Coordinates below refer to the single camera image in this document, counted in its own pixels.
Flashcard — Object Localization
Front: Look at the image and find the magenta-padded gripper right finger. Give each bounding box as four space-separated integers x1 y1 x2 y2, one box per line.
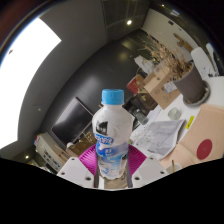
125 143 169 190

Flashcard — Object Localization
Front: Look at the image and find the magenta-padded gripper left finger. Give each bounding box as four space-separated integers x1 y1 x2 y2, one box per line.
56 143 101 190

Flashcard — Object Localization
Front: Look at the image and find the blue-capped white drink bottle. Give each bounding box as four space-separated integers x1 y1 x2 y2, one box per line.
91 88 135 181

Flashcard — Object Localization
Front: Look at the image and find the grey printed newspaper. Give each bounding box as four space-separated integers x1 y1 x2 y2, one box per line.
133 118 186 161

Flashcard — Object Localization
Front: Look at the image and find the white cabinet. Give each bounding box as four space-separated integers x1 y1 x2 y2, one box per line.
33 133 63 173

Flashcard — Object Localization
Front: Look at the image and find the dark glass jug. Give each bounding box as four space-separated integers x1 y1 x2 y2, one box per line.
133 111 149 126

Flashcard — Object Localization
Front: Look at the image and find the flat round red coaster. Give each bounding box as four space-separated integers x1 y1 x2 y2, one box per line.
196 138 214 161

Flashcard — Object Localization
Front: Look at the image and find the yellow tag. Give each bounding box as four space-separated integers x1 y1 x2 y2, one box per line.
185 115 196 130

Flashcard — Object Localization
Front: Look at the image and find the brown cardboard box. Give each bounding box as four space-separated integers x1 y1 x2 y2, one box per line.
143 66 183 110

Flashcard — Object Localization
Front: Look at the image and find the red box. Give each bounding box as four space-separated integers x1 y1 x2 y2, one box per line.
126 73 145 96

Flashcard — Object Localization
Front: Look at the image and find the grey plant saucer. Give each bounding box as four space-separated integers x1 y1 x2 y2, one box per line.
181 79 212 108

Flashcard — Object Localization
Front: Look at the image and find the grey pot with dried plant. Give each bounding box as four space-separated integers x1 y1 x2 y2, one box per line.
138 33 208 104

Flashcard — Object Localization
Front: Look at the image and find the bright ceiling light panel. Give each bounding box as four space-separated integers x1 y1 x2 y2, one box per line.
0 17 63 150

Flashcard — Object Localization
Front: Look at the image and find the white plastic bag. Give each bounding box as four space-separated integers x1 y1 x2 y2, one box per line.
134 54 155 75

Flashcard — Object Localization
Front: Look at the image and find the white chair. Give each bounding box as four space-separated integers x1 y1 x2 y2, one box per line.
205 42 221 75
190 46 214 79

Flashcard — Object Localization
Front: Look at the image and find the wooden figure statue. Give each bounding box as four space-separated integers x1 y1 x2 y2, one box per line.
173 32 194 53

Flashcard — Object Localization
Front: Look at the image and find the black wall television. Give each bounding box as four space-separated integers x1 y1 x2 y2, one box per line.
50 96 94 148

